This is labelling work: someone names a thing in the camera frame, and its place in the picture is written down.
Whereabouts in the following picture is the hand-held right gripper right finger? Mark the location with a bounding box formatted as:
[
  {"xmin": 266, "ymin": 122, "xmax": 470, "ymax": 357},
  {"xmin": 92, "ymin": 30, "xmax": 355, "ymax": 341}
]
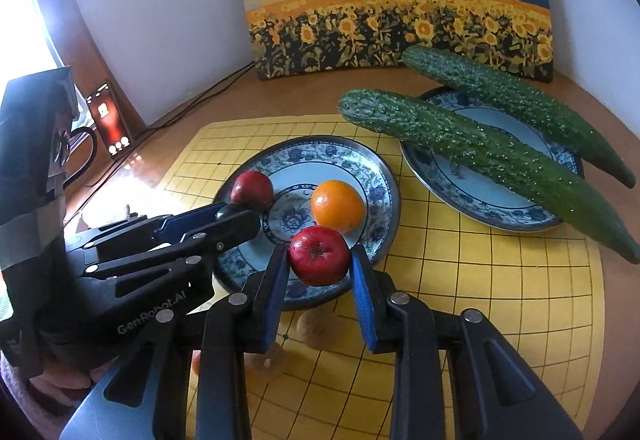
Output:
[{"xmin": 350, "ymin": 244, "xmax": 586, "ymax": 440}]

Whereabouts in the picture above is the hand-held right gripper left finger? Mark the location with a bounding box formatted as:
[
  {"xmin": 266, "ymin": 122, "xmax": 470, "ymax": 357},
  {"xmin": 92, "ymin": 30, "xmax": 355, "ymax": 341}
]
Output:
[{"xmin": 60, "ymin": 247, "xmax": 292, "ymax": 440}]

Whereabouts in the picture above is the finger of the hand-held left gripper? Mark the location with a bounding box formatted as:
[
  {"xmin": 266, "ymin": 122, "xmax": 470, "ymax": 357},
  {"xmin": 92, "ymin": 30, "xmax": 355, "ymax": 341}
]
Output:
[
  {"xmin": 75, "ymin": 209, "xmax": 262, "ymax": 300},
  {"xmin": 65, "ymin": 201, "xmax": 230, "ymax": 257}
]

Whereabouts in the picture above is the dark red apple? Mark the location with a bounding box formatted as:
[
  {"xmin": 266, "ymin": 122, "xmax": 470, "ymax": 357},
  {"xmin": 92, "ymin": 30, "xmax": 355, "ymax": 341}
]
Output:
[{"xmin": 230, "ymin": 171, "xmax": 274, "ymax": 211}]

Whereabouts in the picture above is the blue floral plate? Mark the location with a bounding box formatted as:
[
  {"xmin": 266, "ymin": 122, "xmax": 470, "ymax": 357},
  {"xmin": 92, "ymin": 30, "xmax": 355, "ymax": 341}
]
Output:
[
  {"xmin": 212, "ymin": 135, "xmax": 402, "ymax": 311},
  {"xmin": 400, "ymin": 87, "xmax": 586, "ymax": 232}
]

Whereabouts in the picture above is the person's left forearm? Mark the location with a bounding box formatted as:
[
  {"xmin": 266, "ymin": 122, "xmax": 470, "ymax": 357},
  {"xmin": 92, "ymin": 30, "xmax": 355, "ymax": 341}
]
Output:
[{"xmin": 0, "ymin": 350, "xmax": 93, "ymax": 440}]

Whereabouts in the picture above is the person's left hand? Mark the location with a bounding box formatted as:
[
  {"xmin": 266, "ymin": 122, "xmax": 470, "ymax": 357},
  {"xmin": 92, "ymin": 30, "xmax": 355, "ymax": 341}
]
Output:
[{"xmin": 42, "ymin": 360, "xmax": 111, "ymax": 392}]

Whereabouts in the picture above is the brown potato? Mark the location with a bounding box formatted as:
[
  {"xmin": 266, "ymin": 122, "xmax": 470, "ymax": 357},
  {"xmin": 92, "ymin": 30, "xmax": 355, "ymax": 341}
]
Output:
[{"xmin": 296, "ymin": 307, "xmax": 341, "ymax": 350}]

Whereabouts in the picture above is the orange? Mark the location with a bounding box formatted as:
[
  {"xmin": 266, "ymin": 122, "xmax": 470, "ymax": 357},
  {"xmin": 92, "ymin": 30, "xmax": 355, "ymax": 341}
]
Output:
[{"xmin": 311, "ymin": 179, "xmax": 367, "ymax": 234}]

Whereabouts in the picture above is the smartphone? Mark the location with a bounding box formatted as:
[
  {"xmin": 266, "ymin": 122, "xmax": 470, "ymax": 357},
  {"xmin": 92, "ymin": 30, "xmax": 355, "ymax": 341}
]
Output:
[{"xmin": 85, "ymin": 81, "xmax": 134, "ymax": 156}]

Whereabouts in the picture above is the yellow grid board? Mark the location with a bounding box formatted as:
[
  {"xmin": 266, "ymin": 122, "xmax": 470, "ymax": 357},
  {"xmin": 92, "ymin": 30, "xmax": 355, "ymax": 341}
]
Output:
[{"xmin": 167, "ymin": 114, "xmax": 609, "ymax": 440}]

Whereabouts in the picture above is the green cucumber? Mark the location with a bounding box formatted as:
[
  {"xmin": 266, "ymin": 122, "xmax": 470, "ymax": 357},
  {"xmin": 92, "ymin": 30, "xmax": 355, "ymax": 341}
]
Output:
[
  {"xmin": 402, "ymin": 45, "xmax": 637, "ymax": 190},
  {"xmin": 338, "ymin": 89, "xmax": 640, "ymax": 265}
]

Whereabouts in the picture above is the black cable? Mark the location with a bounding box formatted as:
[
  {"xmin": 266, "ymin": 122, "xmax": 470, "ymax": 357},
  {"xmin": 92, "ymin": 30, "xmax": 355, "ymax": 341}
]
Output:
[{"xmin": 82, "ymin": 62, "xmax": 257, "ymax": 191}]

